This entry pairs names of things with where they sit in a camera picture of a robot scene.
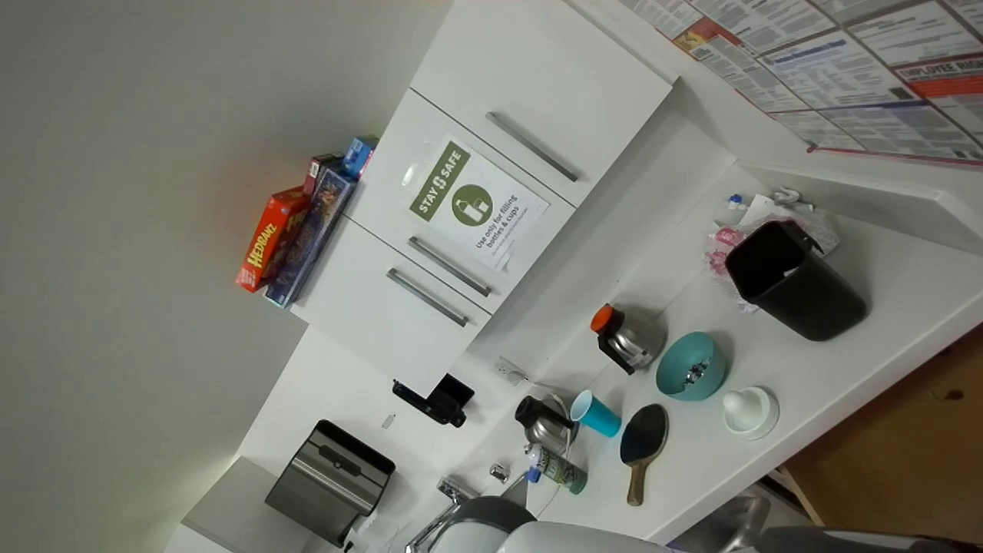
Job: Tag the green stay safe sign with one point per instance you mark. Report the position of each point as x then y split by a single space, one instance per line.
479 206

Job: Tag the white cabinet door with sign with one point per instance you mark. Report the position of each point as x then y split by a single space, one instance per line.
387 195

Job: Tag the white plain cabinet door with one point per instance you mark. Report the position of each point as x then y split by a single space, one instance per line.
354 295

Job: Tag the glass jar orange lid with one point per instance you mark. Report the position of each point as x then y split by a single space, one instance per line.
624 339

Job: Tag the steel kettle black lid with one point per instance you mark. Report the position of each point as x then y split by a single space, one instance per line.
544 418

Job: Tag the blue plastic cup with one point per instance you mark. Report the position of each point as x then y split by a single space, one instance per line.
594 413

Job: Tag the small light blue box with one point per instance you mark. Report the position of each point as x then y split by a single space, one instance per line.
356 154

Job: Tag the dark blue foil box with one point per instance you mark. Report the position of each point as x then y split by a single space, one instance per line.
315 231

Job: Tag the grey bottle blue cap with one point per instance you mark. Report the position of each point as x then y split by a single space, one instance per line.
558 474

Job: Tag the chrome sink faucet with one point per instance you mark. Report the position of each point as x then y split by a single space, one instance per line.
451 493

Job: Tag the teal round lid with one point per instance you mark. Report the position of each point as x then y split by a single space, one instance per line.
691 366

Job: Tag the red cardboard box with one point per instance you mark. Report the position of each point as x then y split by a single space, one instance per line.
266 242

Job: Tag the pink small packet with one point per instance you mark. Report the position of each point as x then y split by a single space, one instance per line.
724 248

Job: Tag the steel paper towel dispenser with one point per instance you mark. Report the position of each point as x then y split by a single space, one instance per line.
330 481

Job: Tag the white packets pile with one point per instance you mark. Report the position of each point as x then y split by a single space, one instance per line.
772 210

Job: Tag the small white bowl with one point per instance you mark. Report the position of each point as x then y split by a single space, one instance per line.
750 413

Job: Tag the black waste bin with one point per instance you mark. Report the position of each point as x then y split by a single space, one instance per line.
799 279

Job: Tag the stainless steel sink basin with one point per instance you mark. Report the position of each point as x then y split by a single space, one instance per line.
726 521

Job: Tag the brown wooden panel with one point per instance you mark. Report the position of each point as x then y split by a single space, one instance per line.
902 448

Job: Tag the black wall mounted holder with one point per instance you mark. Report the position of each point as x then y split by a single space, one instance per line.
441 396

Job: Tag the small white wall socket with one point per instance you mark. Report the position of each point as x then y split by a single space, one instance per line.
500 472

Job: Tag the wall posters with text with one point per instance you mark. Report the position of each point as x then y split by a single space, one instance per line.
849 63

